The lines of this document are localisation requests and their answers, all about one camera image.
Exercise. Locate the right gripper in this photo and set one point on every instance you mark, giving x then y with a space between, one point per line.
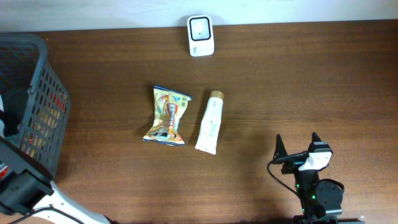
280 150

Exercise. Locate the white tube with tan cap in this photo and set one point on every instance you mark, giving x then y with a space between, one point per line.
210 124

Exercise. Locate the yellow snack bag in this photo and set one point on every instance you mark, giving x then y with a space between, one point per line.
169 107

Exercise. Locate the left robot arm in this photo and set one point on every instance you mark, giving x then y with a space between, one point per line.
28 187

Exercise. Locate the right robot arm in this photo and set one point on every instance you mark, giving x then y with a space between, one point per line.
320 199

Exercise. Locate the white barcode scanner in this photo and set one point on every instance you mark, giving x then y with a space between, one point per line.
200 36

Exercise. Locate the items inside basket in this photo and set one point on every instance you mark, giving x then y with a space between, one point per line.
46 124

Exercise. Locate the grey plastic basket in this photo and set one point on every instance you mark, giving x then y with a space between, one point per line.
33 94

